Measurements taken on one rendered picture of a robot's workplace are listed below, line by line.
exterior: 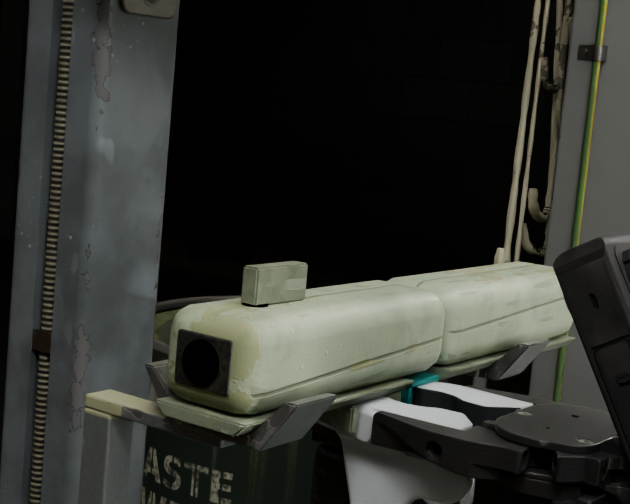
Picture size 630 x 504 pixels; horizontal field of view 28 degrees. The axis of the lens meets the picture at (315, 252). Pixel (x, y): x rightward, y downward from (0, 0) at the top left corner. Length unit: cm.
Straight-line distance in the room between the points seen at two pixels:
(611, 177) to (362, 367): 53
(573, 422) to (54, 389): 28
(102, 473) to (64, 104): 21
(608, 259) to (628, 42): 54
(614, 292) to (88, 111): 29
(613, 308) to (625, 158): 53
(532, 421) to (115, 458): 18
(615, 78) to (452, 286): 45
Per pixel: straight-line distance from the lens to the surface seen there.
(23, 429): 71
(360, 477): 57
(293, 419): 49
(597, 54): 103
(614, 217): 103
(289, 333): 49
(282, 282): 52
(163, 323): 189
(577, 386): 106
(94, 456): 56
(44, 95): 68
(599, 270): 51
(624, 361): 51
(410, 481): 56
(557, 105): 112
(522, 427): 53
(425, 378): 61
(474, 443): 52
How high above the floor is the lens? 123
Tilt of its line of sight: 7 degrees down
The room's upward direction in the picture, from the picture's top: 5 degrees clockwise
